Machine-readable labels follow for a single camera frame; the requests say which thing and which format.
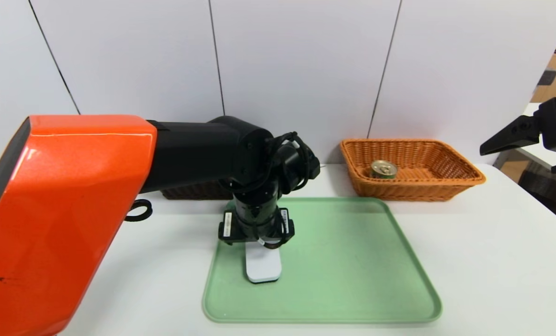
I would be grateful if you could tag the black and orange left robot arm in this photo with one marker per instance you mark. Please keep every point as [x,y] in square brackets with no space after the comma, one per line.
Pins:
[63,210]

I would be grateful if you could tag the dark wicker chair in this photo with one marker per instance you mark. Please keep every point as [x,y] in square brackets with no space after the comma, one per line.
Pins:
[551,198]

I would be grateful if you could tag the orange wicker basket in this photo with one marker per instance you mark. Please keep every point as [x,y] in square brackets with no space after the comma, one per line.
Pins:
[422,190]

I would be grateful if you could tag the light green plastic tray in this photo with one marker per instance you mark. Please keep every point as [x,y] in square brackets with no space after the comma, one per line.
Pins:
[343,280]

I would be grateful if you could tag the dark brown wicker basket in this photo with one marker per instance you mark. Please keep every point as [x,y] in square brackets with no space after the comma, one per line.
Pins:
[194,191]

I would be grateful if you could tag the dark grey wall box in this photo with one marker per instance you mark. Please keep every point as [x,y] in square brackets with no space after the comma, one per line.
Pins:
[546,78]

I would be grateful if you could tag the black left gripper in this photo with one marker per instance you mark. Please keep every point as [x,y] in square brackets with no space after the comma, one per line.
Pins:
[255,232]

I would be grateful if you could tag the tin can with gold lid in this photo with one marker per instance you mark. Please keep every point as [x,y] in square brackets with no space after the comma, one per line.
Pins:
[383,170]

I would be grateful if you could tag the white rectangular eraser case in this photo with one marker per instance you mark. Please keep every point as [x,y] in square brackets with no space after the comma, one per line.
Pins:
[263,266]

